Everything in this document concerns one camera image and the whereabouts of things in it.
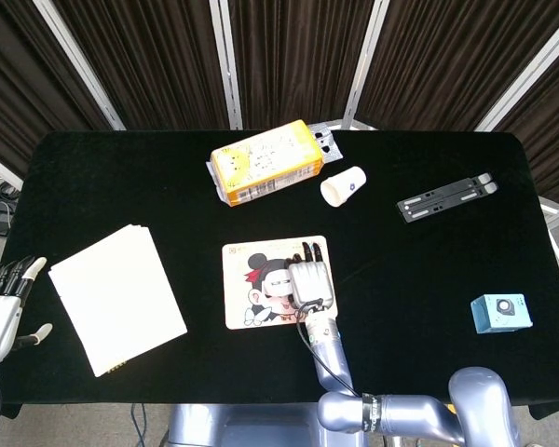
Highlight dark brown pleated curtain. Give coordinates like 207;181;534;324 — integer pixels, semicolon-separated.
50;0;229;131
491;22;559;209
0;0;116;178
227;0;378;131
353;0;559;132

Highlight white partition frame post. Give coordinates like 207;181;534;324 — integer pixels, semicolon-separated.
208;0;243;131
0;148;24;190
342;0;391;131
31;0;126;131
474;7;559;132

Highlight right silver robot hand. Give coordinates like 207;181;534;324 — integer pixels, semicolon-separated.
285;239;334;312

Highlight small blue cardboard box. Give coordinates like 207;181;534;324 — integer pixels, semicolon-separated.
470;292;534;335

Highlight grey floor cables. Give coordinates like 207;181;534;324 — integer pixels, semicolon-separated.
0;169;22;201

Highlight yellow snack package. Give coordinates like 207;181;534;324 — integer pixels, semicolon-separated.
206;119;325;209

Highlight cartoon girl mouse pad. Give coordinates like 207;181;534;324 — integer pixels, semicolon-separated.
221;235;338;331

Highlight black folding laptop stand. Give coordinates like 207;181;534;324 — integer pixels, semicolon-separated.
396;171;499;224

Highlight grey robot torso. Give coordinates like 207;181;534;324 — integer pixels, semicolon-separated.
167;402;330;447

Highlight silver blister pack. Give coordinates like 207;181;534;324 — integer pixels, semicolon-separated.
308;121;345;164

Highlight white paper cup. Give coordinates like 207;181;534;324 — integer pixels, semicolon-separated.
320;166;368;209

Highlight black velvet tablecloth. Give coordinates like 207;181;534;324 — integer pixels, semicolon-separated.
0;129;559;420

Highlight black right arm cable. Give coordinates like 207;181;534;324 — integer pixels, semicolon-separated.
294;305;358;400

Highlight blue floor cable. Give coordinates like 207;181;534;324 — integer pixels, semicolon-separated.
129;402;149;447

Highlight white paper stack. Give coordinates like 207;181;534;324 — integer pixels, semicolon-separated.
48;223;189;378

